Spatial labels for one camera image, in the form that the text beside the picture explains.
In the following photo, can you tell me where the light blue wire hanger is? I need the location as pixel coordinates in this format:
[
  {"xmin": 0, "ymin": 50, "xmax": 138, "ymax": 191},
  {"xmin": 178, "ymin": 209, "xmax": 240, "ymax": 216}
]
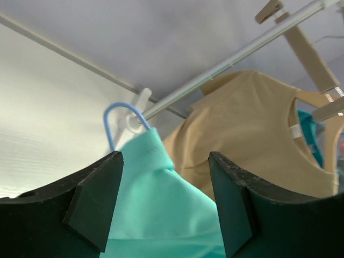
[{"xmin": 103, "ymin": 101, "xmax": 151, "ymax": 152}]

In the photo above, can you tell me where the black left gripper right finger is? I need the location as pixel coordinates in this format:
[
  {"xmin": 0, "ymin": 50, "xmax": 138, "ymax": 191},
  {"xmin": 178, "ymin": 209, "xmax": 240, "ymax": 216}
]
[{"xmin": 209, "ymin": 152, "xmax": 343, "ymax": 257}]

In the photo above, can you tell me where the white clothes rack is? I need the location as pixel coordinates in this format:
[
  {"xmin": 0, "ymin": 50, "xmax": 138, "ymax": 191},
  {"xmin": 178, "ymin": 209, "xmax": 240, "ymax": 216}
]
[{"xmin": 103, "ymin": 1, "xmax": 340, "ymax": 151}]

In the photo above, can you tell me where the teal t shirt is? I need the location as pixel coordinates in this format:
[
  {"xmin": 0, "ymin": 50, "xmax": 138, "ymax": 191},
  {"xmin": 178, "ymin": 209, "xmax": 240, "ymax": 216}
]
[{"xmin": 102, "ymin": 128, "xmax": 225, "ymax": 258}]

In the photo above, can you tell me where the turquoise hanging shirt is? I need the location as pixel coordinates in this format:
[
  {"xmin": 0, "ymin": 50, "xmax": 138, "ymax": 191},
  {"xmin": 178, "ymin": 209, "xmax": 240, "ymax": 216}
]
[{"xmin": 297, "ymin": 109, "xmax": 324, "ymax": 167}]

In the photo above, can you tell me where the wooden clip hanger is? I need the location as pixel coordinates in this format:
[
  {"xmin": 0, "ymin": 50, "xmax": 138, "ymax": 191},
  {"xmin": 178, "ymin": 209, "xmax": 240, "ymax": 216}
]
[{"xmin": 254, "ymin": 0, "xmax": 344, "ymax": 124}]

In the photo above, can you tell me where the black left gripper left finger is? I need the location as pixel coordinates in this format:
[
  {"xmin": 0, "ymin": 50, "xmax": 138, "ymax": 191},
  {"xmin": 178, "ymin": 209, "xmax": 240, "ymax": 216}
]
[{"xmin": 1, "ymin": 152, "xmax": 124, "ymax": 257}]

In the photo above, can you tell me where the beige tank top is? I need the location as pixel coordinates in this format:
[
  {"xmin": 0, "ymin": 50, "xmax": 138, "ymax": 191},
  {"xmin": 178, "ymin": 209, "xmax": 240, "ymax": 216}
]
[{"xmin": 164, "ymin": 70, "xmax": 339, "ymax": 198}]

